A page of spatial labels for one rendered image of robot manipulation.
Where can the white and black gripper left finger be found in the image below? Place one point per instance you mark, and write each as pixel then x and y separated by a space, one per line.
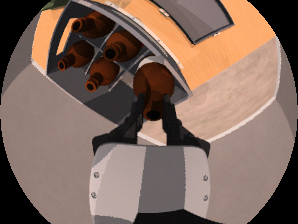
pixel 127 131

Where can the dark grey crate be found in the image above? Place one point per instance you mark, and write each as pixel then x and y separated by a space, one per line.
pixel 111 102

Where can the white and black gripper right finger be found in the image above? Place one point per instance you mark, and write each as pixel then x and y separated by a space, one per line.
pixel 177 135

